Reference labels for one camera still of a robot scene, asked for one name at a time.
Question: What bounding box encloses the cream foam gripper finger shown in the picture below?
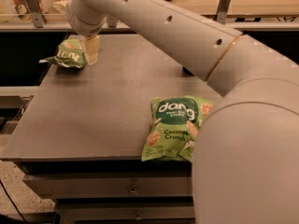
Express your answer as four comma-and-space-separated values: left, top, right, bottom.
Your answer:
83, 35, 100, 64

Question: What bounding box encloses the green jalapeno chip bag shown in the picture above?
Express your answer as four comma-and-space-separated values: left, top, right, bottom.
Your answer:
40, 39, 87, 69

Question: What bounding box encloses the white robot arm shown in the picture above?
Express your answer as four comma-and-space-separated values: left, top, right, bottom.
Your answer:
66, 0, 299, 224

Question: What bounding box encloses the green Dang coconut chips bag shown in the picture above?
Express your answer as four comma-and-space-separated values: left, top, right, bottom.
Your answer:
141, 96, 213, 162

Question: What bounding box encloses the grey cabinet drawer upper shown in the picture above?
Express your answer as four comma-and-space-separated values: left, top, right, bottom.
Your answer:
23, 172, 192, 200

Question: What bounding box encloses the grey cabinet drawer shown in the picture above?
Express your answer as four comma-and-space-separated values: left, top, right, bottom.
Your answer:
55, 202, 195, 221
23, 172, 192, 200

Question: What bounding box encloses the grey cabinet drawer lower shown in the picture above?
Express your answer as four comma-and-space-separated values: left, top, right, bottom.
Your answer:
55, 202, 195, 221

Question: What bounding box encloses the metal bracket middle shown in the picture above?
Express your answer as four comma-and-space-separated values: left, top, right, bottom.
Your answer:
107, 16, 118, 28

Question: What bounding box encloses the metal bracket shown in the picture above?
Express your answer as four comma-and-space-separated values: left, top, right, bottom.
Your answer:
214, 0, 231, 24
107, 16, 118, 28
25, 0, 45, 28

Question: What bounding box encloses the metal bracket left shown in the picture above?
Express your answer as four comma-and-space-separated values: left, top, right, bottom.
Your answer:
25, 0, 45, 28

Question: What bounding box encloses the metal bracket right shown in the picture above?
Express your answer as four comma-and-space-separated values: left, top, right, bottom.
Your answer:
214, 0, 231, 24

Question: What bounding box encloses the black floor cable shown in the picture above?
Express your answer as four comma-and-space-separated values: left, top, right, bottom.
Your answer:
0, 179, 30, 224

